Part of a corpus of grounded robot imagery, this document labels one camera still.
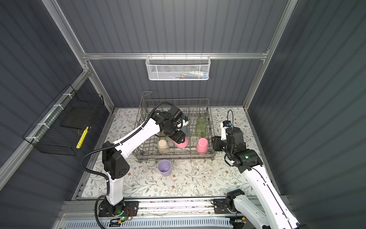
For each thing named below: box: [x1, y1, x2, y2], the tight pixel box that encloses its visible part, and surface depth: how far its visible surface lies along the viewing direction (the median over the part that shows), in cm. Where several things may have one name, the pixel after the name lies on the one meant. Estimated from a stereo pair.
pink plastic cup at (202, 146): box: [196, 137, 209, 155], surface depth 86 cm
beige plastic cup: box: [157, 139, 170, 155], surface depth 85 cm
